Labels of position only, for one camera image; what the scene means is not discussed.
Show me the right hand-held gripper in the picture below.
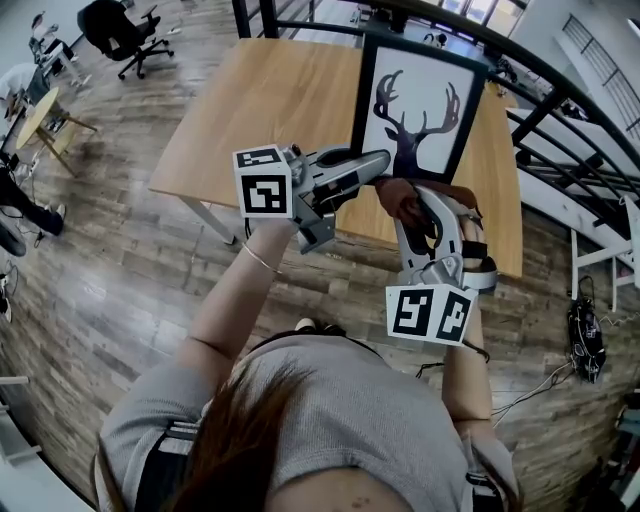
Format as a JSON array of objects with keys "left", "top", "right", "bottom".
[{"left": 384, "top": 185, "right": 499, "bottom": 347}]

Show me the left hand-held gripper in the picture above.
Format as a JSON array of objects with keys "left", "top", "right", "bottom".
[{"left": 232, "top": 143, "right": 392, "bottom": 255}]

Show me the brown cloth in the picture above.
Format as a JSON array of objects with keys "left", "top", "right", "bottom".
[{"left": 373, "top": 176, "right": 484, "bottom": 240}]

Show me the black deer picture frame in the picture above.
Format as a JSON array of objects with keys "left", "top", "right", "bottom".
[{"left": 349, "top": 31, "right": 490, "bottom": 185}]

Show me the person's right forearm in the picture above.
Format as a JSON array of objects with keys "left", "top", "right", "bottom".
[{"left": 439, "top": 294, "right": 497, "bottom": 422}]

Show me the person's left forearm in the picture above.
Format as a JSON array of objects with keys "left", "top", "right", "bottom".
[{"left": 174, "top": 215, "right": 299, "bottom": 382}]

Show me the person's right hand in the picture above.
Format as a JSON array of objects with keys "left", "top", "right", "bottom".
[{"left": 458, "top": 211, "right": 489, "bottom": 261}]

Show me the white table leg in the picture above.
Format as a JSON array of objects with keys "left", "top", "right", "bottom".
[{"left": 178, "top": 194, "right": 238, "bottom": 247}]

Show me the person's light shoe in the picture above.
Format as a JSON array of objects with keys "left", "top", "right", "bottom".
[{"left": 293, "top": 317, "right": 347, "bottom": 337}]

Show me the black metal railing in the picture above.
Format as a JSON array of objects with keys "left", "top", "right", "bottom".
[{"left": 231, "top": 0, "right": 640, "bottom": 240}]

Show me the white metal stand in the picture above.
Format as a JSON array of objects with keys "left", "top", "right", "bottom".
[{"left": 569, "top": 194, "right": 640, "bottom": 313}]

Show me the person's grey shirt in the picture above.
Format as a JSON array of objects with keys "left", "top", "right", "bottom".
[{"left": 93, "top": 333, "right": 522, "bottom": 512}]

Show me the black office chair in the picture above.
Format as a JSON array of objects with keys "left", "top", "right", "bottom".
[{"left": 76, "top": 0, "right": 176, "bottom": 81}]

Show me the round wooden side table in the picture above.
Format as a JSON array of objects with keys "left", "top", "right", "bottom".
[{"left": 14, "top": 86, "right": 99, "bottom": 178}]

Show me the black wrist hair tie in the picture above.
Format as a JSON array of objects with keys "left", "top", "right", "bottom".
[{"left": 461, "top": 338, "right": 492, "bottom": 364}]

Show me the thin metal bracelet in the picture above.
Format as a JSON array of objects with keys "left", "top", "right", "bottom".
[{"left": 241, "top": 241, "right": 284, "bottom": 276}]

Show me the black bag with cables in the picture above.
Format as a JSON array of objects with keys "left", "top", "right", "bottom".
[{"left": 566, "top": 275, "right": 608, "bottom": 385}]

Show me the white floor cable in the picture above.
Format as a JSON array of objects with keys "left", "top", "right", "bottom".
[{"left": 491, "top": 360, "right": 577, "bottom": 429}]

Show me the black harness strap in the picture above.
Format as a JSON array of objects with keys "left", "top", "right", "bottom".
[{"left": 138, "top": 418, "right": 203, "bottom": 512}]

